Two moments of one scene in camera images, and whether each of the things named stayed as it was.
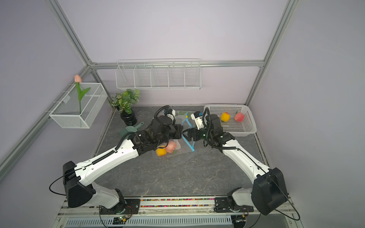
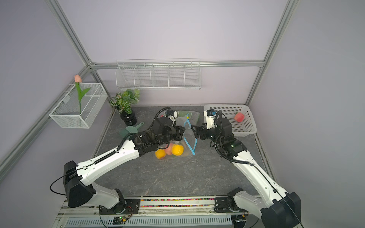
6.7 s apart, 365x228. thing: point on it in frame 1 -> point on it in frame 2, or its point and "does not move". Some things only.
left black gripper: x=178 y=128 does not move
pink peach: x=239 y=117 does not move
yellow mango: x=225 y=117 -> x=177 y=149
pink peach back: x=171 y=147 does not move
